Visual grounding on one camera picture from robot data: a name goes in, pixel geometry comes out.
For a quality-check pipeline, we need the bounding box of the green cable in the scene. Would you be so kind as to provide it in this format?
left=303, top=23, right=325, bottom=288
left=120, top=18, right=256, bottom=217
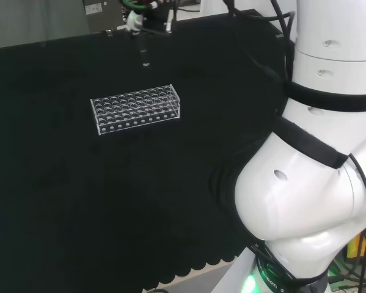
left=123, top=0, right=149, bottom=9

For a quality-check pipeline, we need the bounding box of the grey metal panel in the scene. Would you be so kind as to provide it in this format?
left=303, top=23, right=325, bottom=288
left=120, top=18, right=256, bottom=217
left=82, top=0, right=125, bottom=32

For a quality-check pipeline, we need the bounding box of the black bench cloth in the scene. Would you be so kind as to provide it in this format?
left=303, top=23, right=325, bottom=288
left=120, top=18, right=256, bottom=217
left=0, top=8, right=297, bottom=293

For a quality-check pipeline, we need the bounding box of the yellow stop button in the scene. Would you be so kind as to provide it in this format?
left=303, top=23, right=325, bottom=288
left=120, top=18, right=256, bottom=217
left=346, top=232, right=366, bottom=261

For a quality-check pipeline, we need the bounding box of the clear glass test tube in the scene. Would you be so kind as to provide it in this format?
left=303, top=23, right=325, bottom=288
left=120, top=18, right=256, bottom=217
left=136, top=32, right=150, bottom=67

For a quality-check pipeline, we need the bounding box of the clear plastic test tube rack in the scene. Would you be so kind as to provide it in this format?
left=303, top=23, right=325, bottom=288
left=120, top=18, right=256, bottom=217
left=90, top=84, right=181, bottom=136

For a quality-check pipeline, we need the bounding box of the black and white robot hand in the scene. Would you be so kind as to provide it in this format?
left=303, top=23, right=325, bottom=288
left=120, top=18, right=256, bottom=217
left=123, top=9, right=166, bottom=35

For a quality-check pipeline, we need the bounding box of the black cable tangle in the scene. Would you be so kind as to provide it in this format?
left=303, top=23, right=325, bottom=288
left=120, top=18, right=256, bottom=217
left=329, top=225, right=366, bottom=289

